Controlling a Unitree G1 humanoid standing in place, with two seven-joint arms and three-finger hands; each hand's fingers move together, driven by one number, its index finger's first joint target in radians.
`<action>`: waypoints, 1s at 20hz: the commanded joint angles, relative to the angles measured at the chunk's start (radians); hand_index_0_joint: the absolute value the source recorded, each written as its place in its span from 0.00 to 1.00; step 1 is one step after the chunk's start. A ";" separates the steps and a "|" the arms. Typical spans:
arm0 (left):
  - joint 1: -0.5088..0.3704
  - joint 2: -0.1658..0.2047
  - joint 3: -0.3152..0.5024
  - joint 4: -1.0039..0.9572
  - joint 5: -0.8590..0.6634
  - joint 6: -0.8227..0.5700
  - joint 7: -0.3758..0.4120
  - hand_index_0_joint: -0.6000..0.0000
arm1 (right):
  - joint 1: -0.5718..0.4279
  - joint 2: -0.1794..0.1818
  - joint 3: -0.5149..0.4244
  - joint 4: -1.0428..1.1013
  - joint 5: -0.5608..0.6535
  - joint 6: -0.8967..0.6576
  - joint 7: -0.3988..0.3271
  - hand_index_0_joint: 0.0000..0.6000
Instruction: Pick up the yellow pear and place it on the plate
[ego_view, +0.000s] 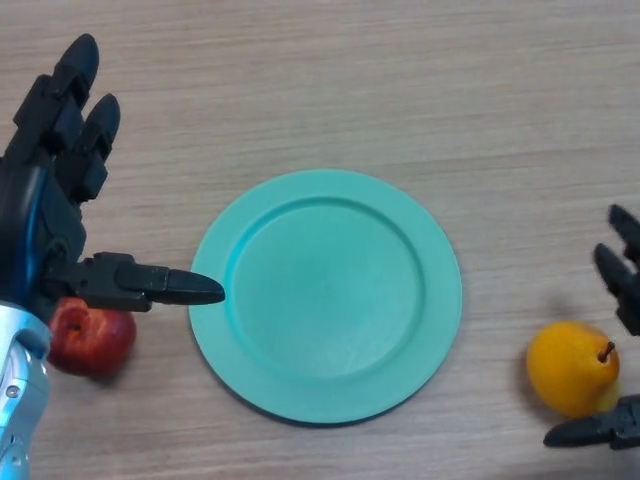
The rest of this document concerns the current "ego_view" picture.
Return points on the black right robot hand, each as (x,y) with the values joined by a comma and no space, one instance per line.
(627,285)

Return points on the green round plate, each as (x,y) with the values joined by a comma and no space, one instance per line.
(325,300)

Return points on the red apple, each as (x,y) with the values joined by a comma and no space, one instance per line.
(95,345)

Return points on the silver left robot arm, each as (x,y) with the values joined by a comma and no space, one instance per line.
(20,395)

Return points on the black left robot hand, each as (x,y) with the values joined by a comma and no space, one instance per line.
(50,200)

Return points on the yellow pear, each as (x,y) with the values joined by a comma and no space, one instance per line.
(570,372)

